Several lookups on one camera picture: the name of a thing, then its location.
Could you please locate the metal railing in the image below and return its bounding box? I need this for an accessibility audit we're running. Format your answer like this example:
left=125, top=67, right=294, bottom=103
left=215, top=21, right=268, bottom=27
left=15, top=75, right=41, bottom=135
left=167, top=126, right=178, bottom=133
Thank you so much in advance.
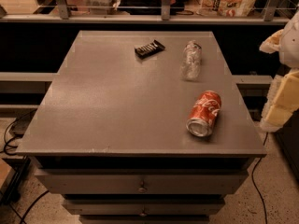
left=0, top=0, right=298, bottom=24

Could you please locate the top drawer knob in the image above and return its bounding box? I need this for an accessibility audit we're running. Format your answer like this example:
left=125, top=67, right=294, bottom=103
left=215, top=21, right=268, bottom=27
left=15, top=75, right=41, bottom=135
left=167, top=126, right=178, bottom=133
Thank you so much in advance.
left=137, top=181, right=148, bottom=193

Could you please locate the crushed clear plastic bottle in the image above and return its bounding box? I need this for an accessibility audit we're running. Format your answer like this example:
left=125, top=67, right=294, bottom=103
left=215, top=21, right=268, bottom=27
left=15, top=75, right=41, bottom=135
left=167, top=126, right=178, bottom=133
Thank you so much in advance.
left=181, top=40, right=202, bottom=80

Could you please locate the red coca-cola can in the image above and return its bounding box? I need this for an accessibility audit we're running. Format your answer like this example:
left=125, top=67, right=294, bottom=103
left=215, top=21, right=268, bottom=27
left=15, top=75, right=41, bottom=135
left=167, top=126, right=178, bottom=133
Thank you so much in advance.
left=186, top=91, right=221, bottom=137

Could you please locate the black cable right floor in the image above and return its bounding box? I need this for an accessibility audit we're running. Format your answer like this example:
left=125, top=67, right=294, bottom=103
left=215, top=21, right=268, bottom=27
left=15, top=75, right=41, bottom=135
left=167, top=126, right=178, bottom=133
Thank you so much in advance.
left=250, top=132, right=270, bottom=224

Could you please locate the black cables left floor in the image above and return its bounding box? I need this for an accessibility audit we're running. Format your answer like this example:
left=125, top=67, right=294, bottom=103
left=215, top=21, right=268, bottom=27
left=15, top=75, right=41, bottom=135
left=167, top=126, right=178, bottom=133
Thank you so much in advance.
left=2, top=109, right=37, bottom=157

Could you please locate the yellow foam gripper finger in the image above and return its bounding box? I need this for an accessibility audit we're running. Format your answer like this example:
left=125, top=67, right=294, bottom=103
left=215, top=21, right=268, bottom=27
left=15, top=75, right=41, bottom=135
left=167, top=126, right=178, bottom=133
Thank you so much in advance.
left=260, top=70, right=299, bottom=133

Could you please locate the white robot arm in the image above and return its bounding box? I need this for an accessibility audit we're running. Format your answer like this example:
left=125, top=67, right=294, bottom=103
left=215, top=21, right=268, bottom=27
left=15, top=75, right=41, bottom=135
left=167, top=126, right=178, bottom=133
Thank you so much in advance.
left=260, top=12, right=299, bottom=133

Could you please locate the black rxbar chocolate bar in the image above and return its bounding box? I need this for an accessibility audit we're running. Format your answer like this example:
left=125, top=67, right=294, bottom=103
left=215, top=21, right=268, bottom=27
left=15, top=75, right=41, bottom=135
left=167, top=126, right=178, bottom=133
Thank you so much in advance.
left=135, top=40, right=165, bottom=59

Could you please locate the black bag behind rail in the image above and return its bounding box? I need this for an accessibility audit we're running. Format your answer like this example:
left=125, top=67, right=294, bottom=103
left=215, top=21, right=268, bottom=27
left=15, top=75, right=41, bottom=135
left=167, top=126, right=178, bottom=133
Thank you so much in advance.
left=118, top=0, right=188, bottom=15

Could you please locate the grey drawer cabinet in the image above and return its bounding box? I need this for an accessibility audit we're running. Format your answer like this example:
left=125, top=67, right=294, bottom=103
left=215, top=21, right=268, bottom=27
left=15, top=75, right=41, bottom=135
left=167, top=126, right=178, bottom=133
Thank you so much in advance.
left=18, top=31, right=265, bottom=224

